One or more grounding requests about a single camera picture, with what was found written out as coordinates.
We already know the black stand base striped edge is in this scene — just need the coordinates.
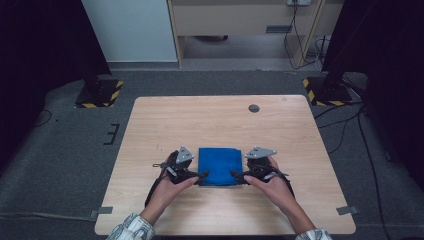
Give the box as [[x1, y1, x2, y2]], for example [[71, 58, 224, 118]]
[[302, 76, 355, 108], [74, 78, 125, 110]]

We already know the black hanging power cable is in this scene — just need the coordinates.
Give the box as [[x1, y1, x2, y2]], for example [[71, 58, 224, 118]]
[[282, 0, 323, 71]]

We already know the dark curtain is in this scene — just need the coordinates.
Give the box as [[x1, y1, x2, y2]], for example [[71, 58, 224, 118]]
[[321, 0, 424, 183], [0, 0, 113, 174]]

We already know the dark flat round object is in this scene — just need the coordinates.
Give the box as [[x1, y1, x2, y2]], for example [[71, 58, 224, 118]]
[[192, 34, 230, 43]]

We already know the person's left hand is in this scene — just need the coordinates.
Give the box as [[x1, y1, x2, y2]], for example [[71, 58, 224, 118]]
[[139, 176, 200, 225]]

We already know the hand-held gripper black cable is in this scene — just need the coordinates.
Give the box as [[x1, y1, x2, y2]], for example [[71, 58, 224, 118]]
[[143, 150, 178, 208], [266, 169, 296, 198]]

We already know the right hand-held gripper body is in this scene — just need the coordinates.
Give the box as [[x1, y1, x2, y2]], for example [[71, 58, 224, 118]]
[[244, 146, 290, 183]]

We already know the grey tape strip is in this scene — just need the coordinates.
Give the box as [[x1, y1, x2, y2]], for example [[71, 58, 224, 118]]
[[88, 206, 114, 220], [335, 205, 361, 216]]

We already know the right hand-held gripper black cable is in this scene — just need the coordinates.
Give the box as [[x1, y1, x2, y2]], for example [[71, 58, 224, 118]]
[[266, 169, 296, 198]]

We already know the blue cloth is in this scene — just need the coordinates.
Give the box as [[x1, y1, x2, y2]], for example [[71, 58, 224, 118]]
[[197, 147, 244, 187]]

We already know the white panel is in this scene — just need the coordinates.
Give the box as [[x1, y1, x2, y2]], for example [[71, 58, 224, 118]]
[[81, 0, 179, 64]]

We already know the person's right hand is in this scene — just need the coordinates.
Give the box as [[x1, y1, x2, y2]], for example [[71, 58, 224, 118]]
[[243, 156, 301, 218]]

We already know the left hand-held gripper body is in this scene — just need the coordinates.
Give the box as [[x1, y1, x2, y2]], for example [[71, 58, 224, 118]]
[[152, 145, 201, 184]]

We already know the thin black floor cable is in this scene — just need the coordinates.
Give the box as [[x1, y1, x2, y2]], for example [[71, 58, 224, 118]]
[[32, 108, 54, 129]]

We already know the left hand-held gripper black cable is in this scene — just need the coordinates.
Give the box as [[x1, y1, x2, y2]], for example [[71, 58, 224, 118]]
[[143, 150, 178, 208]]

